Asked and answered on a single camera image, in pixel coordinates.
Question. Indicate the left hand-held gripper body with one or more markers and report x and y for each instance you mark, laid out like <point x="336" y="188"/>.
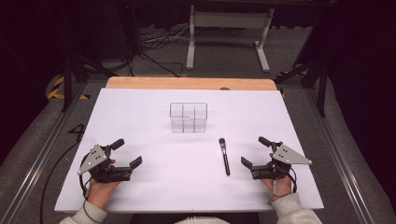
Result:
<point x="101" y="169"/>

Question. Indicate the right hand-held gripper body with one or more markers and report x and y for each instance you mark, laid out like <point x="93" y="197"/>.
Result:
<point x="280" y="161"/>

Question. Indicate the black makeup brush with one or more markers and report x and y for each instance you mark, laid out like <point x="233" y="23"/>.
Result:
<point x="224" y="157"/>

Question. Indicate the clear plastic organizer box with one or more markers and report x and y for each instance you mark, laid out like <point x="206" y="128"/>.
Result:
<point x="188" y="117"/>

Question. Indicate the person's left hand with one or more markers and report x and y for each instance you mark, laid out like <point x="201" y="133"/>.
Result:
<point x="100" y="193"/>

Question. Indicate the person's right hand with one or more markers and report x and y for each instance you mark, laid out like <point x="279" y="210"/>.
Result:
<point x="278" y="188"/>

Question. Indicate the black tripod stand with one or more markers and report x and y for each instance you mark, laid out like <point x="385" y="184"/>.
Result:
<point x="320" y="77"/>
<point x="70" y="77"/>

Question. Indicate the wooden table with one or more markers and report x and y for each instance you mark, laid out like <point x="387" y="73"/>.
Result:
<point x="190" y="83"/>

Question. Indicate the aluminium floor rail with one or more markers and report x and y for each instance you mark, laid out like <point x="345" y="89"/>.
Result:
<point x="339" y="161"/>
<point x="37" y="161"/>

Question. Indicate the white metal stand frame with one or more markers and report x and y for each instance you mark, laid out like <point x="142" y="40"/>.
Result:
<point x="230" y="20"/>

